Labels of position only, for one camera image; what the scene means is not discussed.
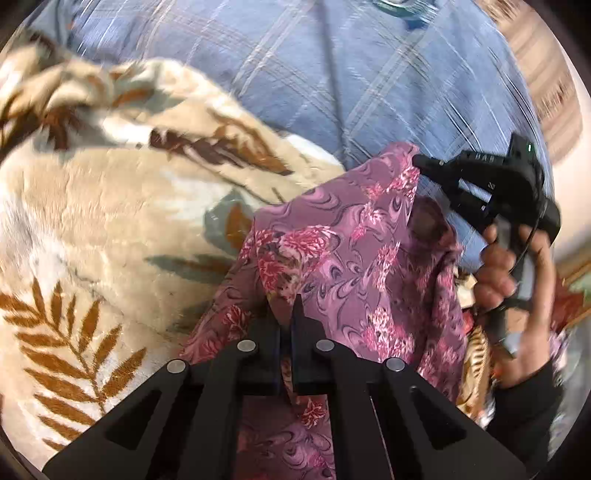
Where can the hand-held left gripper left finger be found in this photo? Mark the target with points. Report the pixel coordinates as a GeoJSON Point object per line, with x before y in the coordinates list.
{"type": "Point", "coordinates": [271, 344]}

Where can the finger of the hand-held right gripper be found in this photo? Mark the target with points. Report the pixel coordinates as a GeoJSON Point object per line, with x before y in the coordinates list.
{"type": "Point", "coordinates": [455, 173]}

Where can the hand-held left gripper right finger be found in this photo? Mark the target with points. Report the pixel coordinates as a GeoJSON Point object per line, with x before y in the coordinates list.
{"type": "Point", "coordinates": [301, 344]}

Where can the purple floral garment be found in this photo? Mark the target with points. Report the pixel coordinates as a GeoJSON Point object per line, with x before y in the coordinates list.
{"type": "Point", "coordinates": [341, 258]}

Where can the person's right forearm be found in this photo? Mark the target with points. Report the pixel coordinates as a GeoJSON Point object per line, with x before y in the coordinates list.
{"type": "Point", "coordinates": [526, 420]}

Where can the person's right hand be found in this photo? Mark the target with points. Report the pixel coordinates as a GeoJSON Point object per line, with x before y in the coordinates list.
{"type": "Point", "coordinates": [503, 277]}

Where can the brown striped cloth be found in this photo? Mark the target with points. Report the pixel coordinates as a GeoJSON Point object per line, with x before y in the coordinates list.
{"type": "Point", "coordinates": [545, 74]}

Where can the blue plaid cloth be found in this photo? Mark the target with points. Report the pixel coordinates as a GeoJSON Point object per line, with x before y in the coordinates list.
{"type": "Point", "coordinates": [351, 74]}

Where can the red and gold patterned cloth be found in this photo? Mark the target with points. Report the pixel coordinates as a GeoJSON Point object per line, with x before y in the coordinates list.
{"type": "Point", "coordinates": [475, 369]}

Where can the beige leaf-print blanket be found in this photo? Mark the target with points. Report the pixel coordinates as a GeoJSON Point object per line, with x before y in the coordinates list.
{"type": "Point", "coordinates": [115, 221]}

